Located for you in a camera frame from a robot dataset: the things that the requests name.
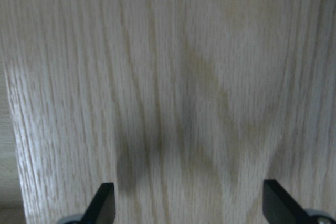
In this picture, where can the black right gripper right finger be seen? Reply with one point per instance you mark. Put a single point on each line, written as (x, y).
(280, 207)

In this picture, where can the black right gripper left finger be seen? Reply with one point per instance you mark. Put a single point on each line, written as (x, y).
(102, 208)

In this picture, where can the light wood cabinet top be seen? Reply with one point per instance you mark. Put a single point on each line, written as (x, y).
(186, 105)

